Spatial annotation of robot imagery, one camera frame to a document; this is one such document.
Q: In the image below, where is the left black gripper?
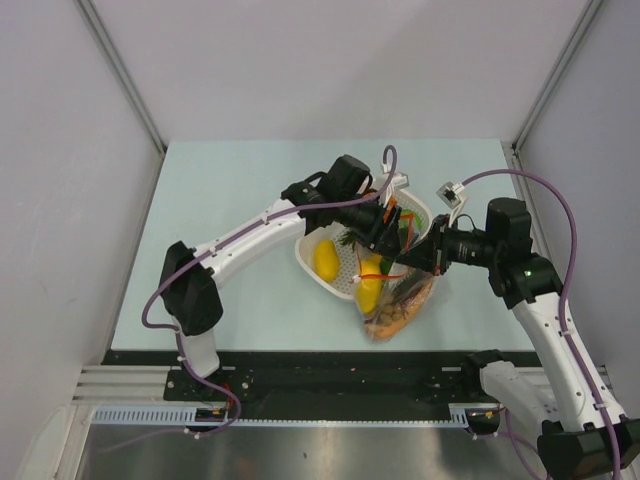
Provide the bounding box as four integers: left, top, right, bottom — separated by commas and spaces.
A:
334, 196, 402, 260

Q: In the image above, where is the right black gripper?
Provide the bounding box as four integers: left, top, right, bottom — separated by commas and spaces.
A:
395, 214, 501, 276

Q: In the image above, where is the yellow mango front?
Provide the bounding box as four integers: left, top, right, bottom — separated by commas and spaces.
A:
354, 254, 383, 315

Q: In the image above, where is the yellow mango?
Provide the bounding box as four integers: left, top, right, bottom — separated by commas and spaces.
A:
313, 239, 341, 283
354, 254, 383, 315

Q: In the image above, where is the clear zip bag red zipper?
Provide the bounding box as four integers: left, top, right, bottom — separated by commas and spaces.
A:
350, 241, 437, 342

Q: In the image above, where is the brown longan bunch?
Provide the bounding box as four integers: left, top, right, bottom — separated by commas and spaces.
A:
375, 303, 408, 327

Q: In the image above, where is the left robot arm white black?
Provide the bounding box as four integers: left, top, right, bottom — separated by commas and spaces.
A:
159, 147, 408, 400

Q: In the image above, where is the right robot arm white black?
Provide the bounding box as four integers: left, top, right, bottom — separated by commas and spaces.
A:
396, 198, 638, 479

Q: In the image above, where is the orange spiky fruit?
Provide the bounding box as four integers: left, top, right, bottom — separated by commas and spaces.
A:
338, 228, 365, 251

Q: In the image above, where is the bright green apple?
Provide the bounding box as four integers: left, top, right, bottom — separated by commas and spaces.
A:
400, 209, 423, 233

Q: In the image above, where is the yellow mango rear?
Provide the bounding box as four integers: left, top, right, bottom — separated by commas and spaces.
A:
313, 239, 341, 283

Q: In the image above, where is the white plastic basket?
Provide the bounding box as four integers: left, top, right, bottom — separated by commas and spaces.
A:
295, 189, 434, 302

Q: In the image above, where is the light blue table mat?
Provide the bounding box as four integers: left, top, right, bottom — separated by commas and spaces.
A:
111, 139, 531, 352

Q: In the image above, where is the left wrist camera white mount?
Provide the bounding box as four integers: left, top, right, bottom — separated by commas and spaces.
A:
373, 172, 410, 195

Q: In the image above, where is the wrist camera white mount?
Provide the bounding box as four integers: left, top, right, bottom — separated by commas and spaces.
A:
373, 172, 410, 195
436, 182, 468, 225

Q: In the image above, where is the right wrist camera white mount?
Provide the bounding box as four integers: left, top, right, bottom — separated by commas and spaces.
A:
436, 182, 468, 225

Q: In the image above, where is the white slotted cable duct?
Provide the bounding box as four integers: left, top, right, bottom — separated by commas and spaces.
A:
92, 403, 500, 428

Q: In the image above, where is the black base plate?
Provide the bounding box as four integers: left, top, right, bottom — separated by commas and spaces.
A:
103, 350, 540, 415

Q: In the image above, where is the right aluminium corner post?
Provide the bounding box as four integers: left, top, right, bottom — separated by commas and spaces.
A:
512, 0, 606, 151

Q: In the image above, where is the aluminium corner post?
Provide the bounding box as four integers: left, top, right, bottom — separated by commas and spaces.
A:
512, 0, 606, 151
74, 0, 168, 151

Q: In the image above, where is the left aluminium corner post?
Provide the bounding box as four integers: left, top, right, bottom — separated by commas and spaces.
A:
74, 0, 168, 151

